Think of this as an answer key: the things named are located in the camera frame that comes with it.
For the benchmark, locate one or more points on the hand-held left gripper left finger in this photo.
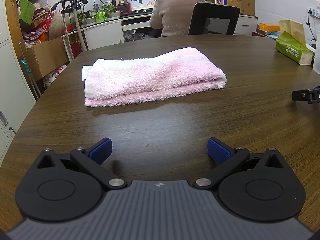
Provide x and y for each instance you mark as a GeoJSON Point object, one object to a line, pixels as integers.
{"type": "Point", "coordinates": [101, 150]}

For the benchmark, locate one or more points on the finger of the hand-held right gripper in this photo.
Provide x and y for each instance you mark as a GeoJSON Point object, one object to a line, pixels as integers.
{"type": "Point", "coordinates": [306, 95]}

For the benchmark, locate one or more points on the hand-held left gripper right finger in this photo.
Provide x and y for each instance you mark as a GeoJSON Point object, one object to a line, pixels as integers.
{"type": "Point", "coordinates": [218, 151]}

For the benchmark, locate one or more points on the pink towel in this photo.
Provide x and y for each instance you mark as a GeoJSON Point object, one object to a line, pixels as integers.
{"type": "Point", "coordinates": [150, 77]}

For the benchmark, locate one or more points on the green tissue pack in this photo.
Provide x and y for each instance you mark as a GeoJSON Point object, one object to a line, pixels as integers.
{"type": "Point", "coordinates": [291, 47]}

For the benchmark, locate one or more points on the orange flat box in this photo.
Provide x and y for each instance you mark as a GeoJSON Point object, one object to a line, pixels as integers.
{"type": "Point", "coordinates": [268, 26]}

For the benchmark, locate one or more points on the white power strip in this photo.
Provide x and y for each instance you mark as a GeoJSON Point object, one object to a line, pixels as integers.
{"type": "Point", "coordinates": [314, 10]}

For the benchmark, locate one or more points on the white printed sack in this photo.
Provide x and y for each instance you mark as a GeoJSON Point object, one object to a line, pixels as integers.
{"type": "Point", "coordinates": [53, 76]}

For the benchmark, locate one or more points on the large open cardboard box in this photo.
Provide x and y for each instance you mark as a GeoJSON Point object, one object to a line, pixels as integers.
{"type": "Point", "coordinates": [47, 55]}

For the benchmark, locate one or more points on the mop with teal clip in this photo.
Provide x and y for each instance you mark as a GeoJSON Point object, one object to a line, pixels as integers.
{"type": "Point", "coordinates": [27, 67]}

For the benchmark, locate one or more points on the grey metal filing cabinet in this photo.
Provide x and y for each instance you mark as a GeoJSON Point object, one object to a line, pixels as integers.
{"type": "Point", "coordinates": [12, 80]}

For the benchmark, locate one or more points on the printed cardboard boxes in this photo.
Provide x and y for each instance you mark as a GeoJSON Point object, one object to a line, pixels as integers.
{"type": "Point", "coordinates": [240, 2]}

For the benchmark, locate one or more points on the white plastic bags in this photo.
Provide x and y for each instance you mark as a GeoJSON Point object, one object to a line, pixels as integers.
{"type": "Point", "coordinates": [132, 35]}

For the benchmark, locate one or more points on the black office chair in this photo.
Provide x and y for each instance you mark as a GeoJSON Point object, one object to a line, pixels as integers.
{"type": "Point", "coordinates": [215, 17]}

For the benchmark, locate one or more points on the potted plant tray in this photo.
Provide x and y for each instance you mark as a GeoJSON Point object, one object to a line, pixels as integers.
{"type": "Point", "coordinates": [86, 19]}

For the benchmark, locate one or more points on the red gift box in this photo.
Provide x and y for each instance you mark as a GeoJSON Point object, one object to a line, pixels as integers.
{"type": "Point", "coordinates": [42, 25]}

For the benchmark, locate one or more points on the green leafy potted plant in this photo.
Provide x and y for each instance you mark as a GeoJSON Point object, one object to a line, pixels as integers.
{"type": "Point", "coordinates": [110, 11]}

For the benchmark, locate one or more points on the metal stand with black armrests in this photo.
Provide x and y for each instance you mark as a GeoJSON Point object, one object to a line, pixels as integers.
{"type": "Point", "coordinates": [68, 10]}

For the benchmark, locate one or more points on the green cardboard box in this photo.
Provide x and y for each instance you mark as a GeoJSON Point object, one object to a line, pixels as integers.
{"type": "Point", "coordinates": [26, 11]}

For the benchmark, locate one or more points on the dreamcatcher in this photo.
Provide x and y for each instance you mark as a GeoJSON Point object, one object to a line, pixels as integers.
{"type": "Point", "coordinates": [18, 2]}

